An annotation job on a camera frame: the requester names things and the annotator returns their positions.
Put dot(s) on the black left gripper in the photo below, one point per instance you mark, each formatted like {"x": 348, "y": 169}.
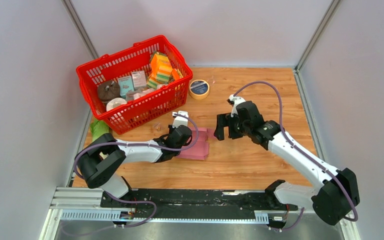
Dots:
{"x": 172, "y": 131}

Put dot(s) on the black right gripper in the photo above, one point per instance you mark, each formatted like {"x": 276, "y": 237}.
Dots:
{"x": 224, "y": 120}

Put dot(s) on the pink paper box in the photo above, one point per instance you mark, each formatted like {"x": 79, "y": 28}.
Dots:
{"x": 200, "y": 150}

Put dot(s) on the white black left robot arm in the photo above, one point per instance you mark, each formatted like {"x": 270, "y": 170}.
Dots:
{"x": 98, "y": 163}

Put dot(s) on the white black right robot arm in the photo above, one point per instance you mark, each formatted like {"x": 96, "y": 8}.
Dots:
{"x": 333, "y": 192}

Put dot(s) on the grey pink small box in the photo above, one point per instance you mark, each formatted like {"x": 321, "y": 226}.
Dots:
{"x": 139, "y": 79}

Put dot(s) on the teal small box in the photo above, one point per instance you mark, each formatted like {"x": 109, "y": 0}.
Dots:
{"x": 126, "y": 85}

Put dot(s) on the clear plastic bag with snack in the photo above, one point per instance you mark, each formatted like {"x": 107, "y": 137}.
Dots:
{"x": 157, "y": 127}

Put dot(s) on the red plastic shopping basket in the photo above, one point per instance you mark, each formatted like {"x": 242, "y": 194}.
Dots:
{"x": 144, "y": 104}

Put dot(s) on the yellow masking tape roll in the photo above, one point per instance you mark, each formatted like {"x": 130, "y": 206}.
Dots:
{"x": 199, "y": 89}

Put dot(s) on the green yellow sponge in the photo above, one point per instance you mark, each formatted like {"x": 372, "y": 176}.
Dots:
{"x": 152, "y": 82}

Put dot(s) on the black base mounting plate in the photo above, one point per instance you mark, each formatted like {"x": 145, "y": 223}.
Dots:
{"x": 198, "y": 203}

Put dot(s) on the orange yellow sponge pack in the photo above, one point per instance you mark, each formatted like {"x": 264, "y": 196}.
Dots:
{"x": 161, "y": 67}

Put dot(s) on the white tape roll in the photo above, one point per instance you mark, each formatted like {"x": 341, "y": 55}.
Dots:
{"x": 114, "y": 103}

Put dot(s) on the napa cabbage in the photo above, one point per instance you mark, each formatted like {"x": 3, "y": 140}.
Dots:
{"x": 98, "y": 128}

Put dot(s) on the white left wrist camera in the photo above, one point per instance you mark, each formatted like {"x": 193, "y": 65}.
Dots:
{"x": 180, "y": 118}

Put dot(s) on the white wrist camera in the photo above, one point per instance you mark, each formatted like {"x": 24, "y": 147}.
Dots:
{"x": 234, "y": 101}
{"x": 180, "y": 118}

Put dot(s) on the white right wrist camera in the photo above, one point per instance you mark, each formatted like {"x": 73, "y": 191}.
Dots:
{"x": 234, "y": 101}

